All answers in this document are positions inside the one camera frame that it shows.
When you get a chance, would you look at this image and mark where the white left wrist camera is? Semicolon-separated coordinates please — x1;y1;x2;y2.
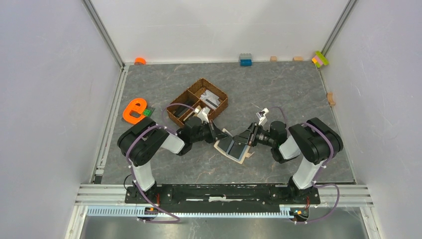
194;107;211;123

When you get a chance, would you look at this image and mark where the aluminium frame rail left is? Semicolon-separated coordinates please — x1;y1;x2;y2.
82;0;125;68

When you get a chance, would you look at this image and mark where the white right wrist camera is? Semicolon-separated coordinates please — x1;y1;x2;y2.
256;108;269;126

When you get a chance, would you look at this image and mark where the green pink yellow brick stack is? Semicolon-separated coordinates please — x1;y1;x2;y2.
312;51;329;68

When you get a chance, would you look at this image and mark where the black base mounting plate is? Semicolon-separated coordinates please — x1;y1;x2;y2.
145;184;320;213

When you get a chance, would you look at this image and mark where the small green brick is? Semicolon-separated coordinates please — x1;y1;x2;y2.
142;108;155;117

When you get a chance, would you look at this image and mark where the orange round cap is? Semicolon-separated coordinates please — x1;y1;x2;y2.
134;57;146;65

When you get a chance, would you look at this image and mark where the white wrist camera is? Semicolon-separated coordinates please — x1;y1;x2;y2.
194;107;211;123
256;108;269;126

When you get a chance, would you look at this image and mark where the curved wooden block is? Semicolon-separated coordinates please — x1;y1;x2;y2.
326;92;336;107

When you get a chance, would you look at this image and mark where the orange plastic letter toy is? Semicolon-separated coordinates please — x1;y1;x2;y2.
122;98;147;124

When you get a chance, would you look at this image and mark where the blue toy brick stack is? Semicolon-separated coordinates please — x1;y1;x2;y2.
239;53;253;67

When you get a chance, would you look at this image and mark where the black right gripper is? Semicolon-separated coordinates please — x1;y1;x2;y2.
231;121;276;147

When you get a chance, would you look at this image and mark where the woven wicker divided basket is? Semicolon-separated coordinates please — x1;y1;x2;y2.
166;78;228;127

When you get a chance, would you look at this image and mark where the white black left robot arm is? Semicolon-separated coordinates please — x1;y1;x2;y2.
117;117;228;203

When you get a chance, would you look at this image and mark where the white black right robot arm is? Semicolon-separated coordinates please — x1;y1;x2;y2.
233;118;343;203

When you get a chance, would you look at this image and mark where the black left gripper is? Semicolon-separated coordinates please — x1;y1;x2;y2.
191;119;228;143

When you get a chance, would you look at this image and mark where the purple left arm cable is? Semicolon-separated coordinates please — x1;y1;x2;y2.
125;103;199;225

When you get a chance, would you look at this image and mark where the aluminium frame rail right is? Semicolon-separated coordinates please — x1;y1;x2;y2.
321;0;358;56

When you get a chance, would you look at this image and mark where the silver white card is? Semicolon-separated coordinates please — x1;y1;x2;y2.
200;90;220;110

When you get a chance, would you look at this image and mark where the dark grey credit card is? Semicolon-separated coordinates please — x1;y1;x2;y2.
217;137;234;153

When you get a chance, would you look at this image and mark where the aluminium frame rail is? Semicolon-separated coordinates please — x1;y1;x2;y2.
321;0;358;56
82;0;125;68

